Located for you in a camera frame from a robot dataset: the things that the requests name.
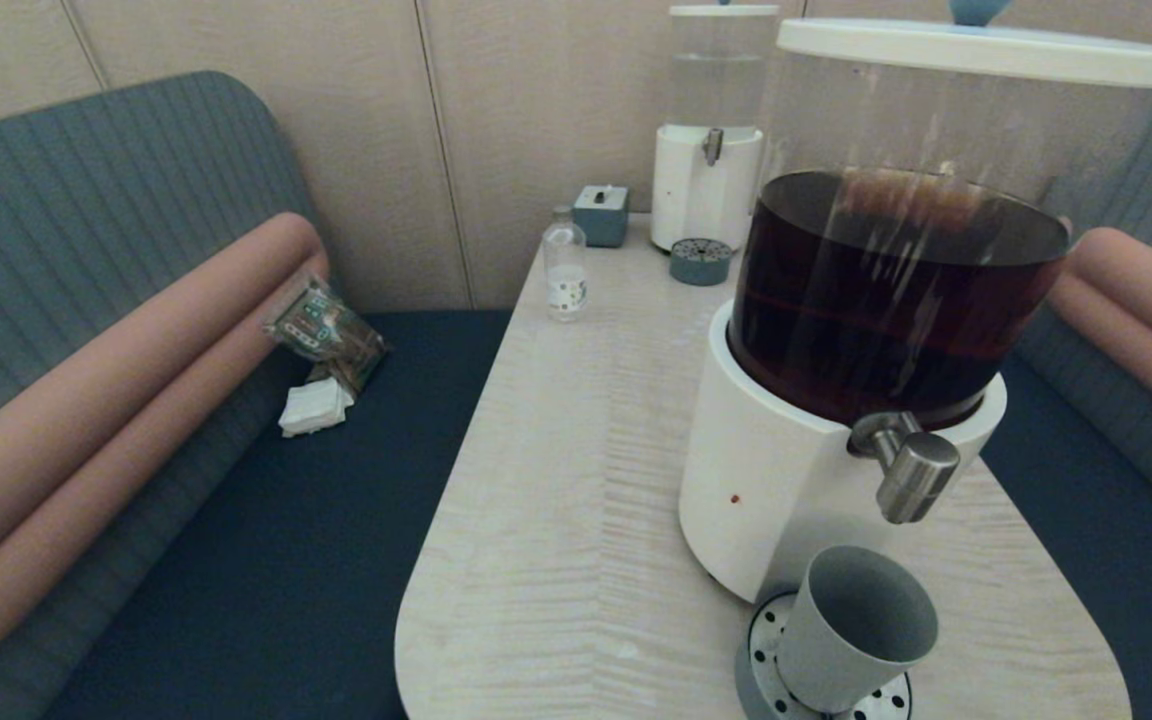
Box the large perforated metal drip tray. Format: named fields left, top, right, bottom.
left=734, top=590, right=913, bottom=720

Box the tea dispenser with white base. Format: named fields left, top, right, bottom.
left=678, top=55, right=1152, bottom=608

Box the grey plastic cup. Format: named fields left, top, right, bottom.
left=776, top=545, right=939, bottom=716

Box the white napkin stack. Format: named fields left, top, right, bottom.
left=279, top=378, right=355, bottom=438

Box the small grey drip tray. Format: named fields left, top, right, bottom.
left=670, top=237, right=733, bottom=287

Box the green snack packet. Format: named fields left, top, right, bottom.
left=264, top=275, right=389, bottom=393

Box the clear plastic bottle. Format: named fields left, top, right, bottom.
left=543, top=205, right=588, bottom=322

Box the steel dispenser tap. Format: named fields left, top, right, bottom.
left=848, top=410, right=962, bottom=525

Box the white dispenser lid blue knob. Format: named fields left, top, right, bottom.
left=776, top=0, right=1152, bottom=89

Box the small grey box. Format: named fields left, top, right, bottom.
left=573, top=184, right=630, bottom=248

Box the small water dispenser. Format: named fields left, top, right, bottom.
left=651, top=12, right=779, bottom=253

